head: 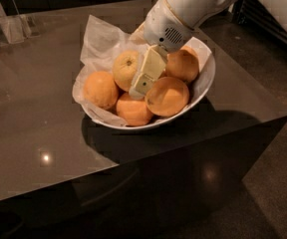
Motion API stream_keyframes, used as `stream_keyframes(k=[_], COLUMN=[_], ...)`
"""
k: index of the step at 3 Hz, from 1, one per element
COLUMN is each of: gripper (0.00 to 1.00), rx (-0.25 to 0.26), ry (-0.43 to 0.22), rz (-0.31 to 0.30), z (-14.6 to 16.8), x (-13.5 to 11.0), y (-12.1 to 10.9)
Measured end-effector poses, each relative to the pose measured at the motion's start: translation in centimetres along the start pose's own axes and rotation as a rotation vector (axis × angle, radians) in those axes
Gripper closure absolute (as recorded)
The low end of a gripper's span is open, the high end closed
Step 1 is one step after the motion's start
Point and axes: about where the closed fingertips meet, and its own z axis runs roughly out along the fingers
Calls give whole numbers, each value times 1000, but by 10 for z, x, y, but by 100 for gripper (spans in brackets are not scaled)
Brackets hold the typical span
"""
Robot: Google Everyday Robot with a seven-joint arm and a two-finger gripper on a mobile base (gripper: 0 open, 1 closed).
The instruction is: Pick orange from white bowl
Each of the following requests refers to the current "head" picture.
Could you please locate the black slatted appliance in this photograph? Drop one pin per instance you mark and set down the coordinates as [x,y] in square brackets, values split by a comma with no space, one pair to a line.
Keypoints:
[251,11]

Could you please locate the white ceramic bowl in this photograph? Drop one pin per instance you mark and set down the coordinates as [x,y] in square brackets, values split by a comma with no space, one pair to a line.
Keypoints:
[205,78]

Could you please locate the front right orange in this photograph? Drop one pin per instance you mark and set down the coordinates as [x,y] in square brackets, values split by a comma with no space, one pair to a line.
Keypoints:
[167,97]

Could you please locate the back right orange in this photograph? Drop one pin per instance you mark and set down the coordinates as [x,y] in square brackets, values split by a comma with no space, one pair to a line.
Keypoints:
[183,64]

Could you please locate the left orange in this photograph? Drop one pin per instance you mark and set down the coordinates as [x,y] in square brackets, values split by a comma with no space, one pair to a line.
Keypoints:
[101,90]

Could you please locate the white paper liner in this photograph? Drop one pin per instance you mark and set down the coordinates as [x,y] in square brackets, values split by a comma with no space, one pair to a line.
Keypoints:
[100,42]

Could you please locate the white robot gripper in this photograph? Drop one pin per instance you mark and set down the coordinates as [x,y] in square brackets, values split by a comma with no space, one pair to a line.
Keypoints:
[163,27]

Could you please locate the front middle orange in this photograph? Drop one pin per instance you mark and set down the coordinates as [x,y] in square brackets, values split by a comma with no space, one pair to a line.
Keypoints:
[134,112]

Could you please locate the yellowish top orange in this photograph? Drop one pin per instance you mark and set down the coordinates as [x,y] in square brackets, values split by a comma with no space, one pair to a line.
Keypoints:
[125,67]

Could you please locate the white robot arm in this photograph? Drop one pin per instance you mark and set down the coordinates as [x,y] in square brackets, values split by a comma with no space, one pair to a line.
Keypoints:
[194,12]

